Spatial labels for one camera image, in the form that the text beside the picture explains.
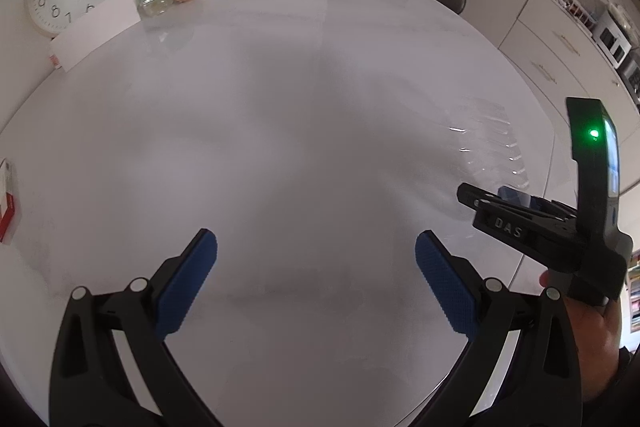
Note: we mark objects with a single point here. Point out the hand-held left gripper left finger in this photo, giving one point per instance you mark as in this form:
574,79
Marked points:
190,282

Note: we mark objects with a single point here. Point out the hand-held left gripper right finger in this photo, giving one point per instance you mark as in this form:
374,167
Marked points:
445,287

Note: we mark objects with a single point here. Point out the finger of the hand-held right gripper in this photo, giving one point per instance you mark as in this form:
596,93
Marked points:
520,203
505,224

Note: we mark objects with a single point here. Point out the person's right forearm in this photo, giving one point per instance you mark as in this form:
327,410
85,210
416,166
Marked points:
622,377

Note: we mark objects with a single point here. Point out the person's right hand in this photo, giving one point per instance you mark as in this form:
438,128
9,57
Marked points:
595,342

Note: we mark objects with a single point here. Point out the bookshelf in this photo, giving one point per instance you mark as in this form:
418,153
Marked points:
634,292

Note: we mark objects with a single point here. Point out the white drawer cabinet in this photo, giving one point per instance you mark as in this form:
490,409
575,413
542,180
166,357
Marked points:
560,57

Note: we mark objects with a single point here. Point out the white microwave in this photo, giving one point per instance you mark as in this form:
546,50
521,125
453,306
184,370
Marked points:
614,39

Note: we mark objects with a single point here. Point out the red white box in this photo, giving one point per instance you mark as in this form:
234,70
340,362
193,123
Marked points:
7,202

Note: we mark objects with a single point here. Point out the small red white packet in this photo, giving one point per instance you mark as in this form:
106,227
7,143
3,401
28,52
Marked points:
55,59

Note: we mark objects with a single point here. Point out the white card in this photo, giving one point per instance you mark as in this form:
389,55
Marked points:
100,32

